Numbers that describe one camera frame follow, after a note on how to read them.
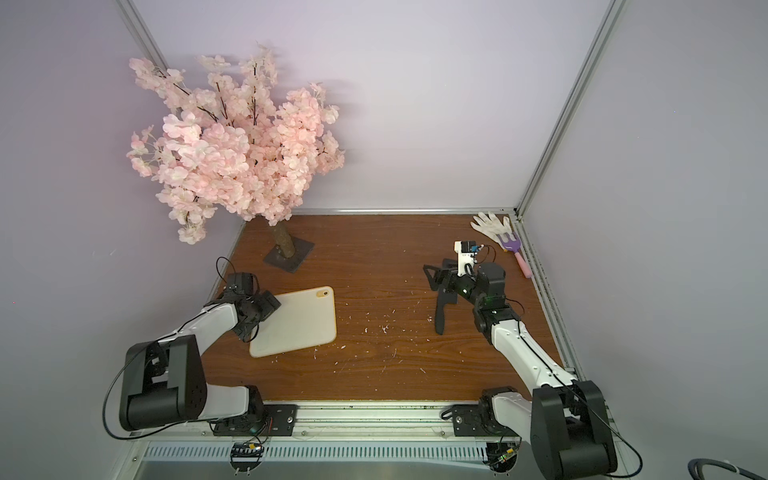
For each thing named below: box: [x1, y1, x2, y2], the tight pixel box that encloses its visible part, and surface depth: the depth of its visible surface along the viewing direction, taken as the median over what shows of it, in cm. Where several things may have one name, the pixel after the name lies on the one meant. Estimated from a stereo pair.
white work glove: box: [470, 212, 516, 251], surface depth 117 cm
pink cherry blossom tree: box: [128, 46, 345, 257], surface depth 71 cm
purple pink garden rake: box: [498, 232, 532, 279], surface depth 112 cm
